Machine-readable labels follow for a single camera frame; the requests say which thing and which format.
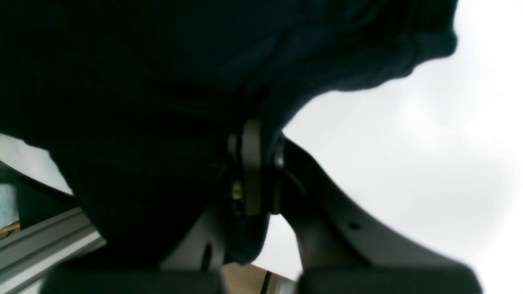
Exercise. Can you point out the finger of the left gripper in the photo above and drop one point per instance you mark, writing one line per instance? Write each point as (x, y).
(188, 262)
(345, 250)

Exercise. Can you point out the black t-shirt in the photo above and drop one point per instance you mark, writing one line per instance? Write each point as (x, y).
(135, 99)

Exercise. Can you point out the aluminium frame extrusion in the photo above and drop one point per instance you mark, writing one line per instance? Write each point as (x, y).
(27, 257)

